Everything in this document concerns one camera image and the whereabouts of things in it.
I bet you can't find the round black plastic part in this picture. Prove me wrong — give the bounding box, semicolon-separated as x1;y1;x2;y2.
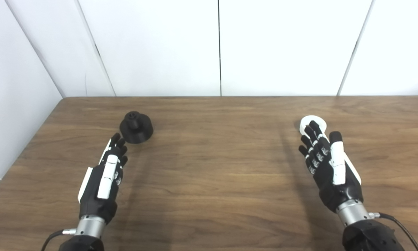
119;111;154;144

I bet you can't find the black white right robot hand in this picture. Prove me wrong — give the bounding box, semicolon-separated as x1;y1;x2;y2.
298;120;364;213

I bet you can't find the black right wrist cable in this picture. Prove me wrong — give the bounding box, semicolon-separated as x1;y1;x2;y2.
369;212;418;251

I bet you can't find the white plastic ring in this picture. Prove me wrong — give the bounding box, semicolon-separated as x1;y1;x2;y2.
300;115;328;138

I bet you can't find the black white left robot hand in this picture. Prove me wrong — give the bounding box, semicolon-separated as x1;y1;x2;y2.
78;132;129;224

